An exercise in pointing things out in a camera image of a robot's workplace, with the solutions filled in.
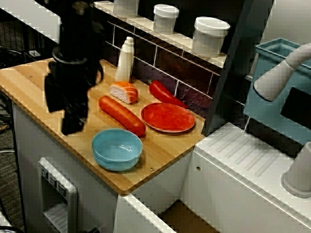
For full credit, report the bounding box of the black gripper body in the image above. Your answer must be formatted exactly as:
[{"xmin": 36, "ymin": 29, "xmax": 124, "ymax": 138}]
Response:
[{"xmin": 44, "ymin": 52, "xmax": 105, "ymax": 120}]

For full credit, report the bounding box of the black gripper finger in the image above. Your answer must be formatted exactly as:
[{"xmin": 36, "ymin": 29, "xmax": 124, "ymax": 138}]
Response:
[
  {"xmin": 61, "ymin": 117, "xmax": 74, "ymax": 136},
  {"xmin": 72, "ymin": 116, "xmax": 86, "ymax": 133}
]

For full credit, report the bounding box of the light blue bowl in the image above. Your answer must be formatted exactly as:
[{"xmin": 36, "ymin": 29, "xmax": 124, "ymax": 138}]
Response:
[{"xmin": 92, "ymin": 128, "xmax": 143, "ymax": 171}]

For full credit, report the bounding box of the white sink basin unit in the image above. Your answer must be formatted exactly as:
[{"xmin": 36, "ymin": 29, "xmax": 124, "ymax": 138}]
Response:
[{"xmin": 114, "ymin": 122, "xmax": 311, "ymax": 233}]

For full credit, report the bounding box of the orange red toy sausage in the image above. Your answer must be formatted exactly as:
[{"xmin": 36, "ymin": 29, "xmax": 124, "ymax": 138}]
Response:
[{"xmin": 98, "ymin": 95, "xmax": 146, "ymax": 137}]

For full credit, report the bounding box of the toy salmon sushi piece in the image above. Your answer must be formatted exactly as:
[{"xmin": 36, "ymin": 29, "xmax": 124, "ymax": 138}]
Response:
[{"xmin": 109, "ymin": 81, "xmax": 139, "ymax": 104}]

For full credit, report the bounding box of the white detergent bottle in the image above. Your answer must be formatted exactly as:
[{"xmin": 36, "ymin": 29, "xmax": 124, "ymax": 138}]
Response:
[{"xmin": 115, "ymin": 36, "xmax": 136, "ymax": 83}]

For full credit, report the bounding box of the white appliance button panel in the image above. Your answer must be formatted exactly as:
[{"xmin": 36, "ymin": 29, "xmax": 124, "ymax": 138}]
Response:
[{"xmin": 38, "ymin": 157, "xmax": 79, "ymax": 233}]

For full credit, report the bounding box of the white kitchen cabinet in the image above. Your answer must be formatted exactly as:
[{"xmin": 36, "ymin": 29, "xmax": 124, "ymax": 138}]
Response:
[{"xmin": 11, "ymin": 100, "xmax": 195, "ymax": 233}]

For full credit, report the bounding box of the red round plate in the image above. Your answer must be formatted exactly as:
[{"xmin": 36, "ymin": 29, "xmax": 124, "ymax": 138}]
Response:
[{"xmin": 140, "ymin": 102, "xmax": 196, "ymax": 133}]

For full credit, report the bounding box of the red toy pepper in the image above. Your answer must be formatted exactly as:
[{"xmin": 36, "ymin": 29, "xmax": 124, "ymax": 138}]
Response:
[{"xmin": 147, "ymin": 79, "xmax": 189, "ymax": 109}]

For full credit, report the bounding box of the large clear lidded jar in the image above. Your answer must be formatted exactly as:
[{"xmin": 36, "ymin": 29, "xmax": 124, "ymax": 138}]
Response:
[{"xmin": 113, "ymin": 0, "xmax": 140, "ymax": 19}]

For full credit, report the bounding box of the small clear lidded jar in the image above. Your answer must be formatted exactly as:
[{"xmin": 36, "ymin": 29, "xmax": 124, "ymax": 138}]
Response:
[{"xmin": 153, "ymin": 4, "xmax": 180, "ymax": 34}]

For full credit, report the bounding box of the medium clear lidded jar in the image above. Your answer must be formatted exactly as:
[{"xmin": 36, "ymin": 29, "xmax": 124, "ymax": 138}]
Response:
[{"xmin": 191, "ymin": 16, "xmax": 231, "ymax": 58}]

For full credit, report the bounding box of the dark shelf unit with tiles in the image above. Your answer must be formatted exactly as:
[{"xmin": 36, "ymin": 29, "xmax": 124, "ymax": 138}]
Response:
[{"xmin": 93, "ymin": 0, "xmax": 276, "ymax": 137}]

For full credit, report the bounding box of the teal plastic bin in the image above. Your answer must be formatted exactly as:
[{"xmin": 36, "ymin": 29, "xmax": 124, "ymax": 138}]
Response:
[{"xmin": 243, "ymin": 38, "xmax": 311, "ymax": 146}]

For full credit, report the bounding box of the grey toy faucet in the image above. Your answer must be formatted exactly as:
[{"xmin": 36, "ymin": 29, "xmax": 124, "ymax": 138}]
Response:
[{"xmin": 253, "ymin": 43, "xmax": 311, "ymax": 199}]

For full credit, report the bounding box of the black cable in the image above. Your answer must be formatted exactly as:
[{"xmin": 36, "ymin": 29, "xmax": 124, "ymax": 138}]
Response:
[{"xmin": 0, "ymin": 46, "xmax": 15, "ymax": 161}]

